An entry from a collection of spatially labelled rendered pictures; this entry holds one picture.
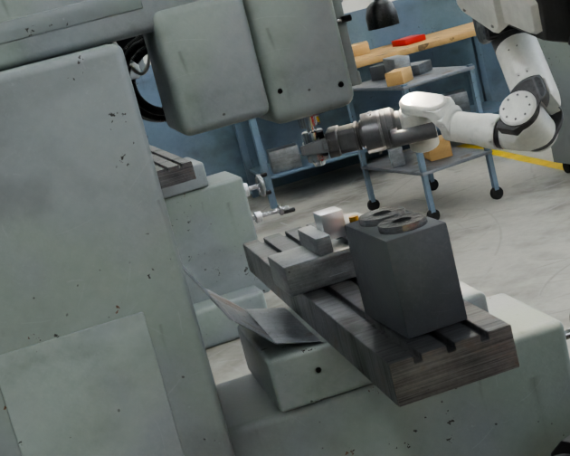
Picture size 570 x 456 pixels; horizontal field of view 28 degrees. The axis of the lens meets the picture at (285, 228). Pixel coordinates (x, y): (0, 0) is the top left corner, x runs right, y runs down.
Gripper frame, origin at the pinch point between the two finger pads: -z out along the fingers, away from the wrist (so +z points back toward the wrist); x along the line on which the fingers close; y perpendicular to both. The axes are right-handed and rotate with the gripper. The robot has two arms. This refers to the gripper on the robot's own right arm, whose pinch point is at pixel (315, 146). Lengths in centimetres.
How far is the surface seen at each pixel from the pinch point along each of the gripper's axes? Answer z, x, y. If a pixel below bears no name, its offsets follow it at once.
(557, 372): 40, 2, 62
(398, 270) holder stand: 15, 51, 18
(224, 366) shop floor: -93, -231, 122
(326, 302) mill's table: -3.9, 17.7, 30.1
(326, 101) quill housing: 5.5, 8.6, -9.8
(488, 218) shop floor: 38, -399, 124
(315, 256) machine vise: -5.5, 4.8, 23.1
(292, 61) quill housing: 1.0, 10.4, -19.8
